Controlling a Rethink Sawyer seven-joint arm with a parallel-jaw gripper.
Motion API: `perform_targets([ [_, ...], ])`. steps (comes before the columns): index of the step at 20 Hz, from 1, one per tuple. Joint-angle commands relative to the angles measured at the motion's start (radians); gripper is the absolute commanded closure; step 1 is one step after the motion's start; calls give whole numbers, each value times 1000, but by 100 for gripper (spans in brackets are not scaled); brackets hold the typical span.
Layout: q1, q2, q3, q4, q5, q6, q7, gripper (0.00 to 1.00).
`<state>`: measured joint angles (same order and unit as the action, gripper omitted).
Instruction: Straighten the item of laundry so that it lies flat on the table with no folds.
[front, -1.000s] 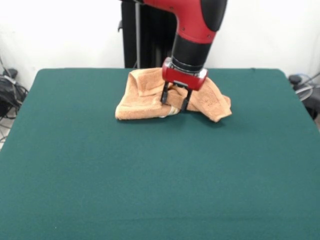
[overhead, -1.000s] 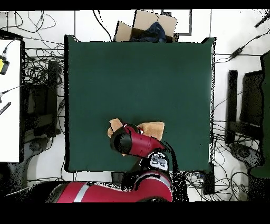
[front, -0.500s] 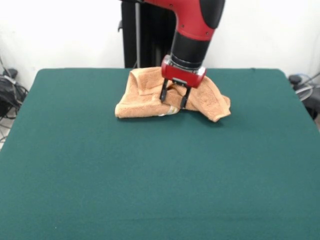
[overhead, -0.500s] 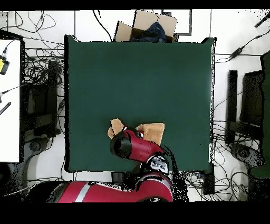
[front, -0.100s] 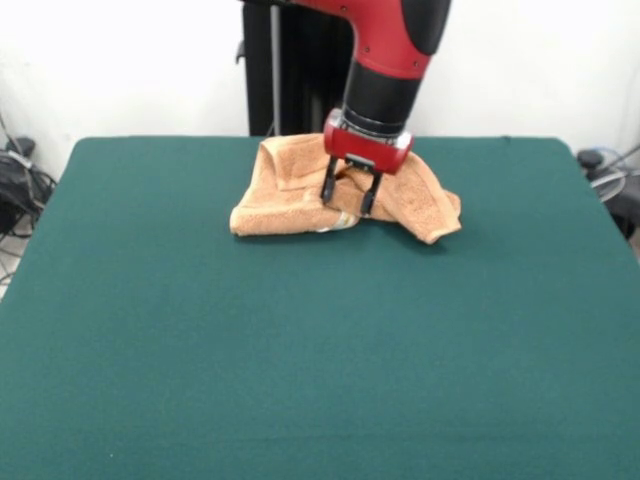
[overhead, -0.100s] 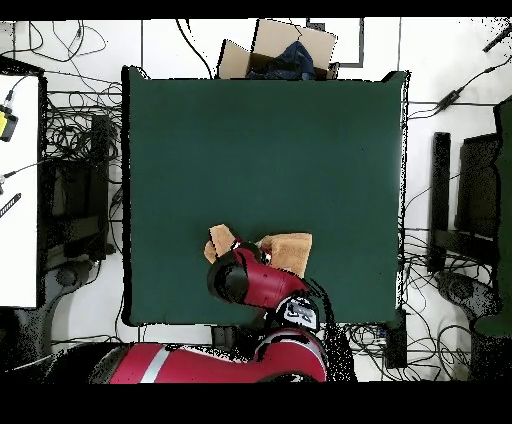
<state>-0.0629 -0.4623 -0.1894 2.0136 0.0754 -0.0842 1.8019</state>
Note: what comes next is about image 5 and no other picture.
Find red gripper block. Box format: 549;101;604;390
319;110;416;218

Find tan terry towel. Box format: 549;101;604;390
229;132;463;246

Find dark green table cloth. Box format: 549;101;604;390
0;135;640;480

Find black floor equipment lump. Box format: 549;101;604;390
576;147;640;242
0;137;57;237

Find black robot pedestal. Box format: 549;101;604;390
234;0;357;138

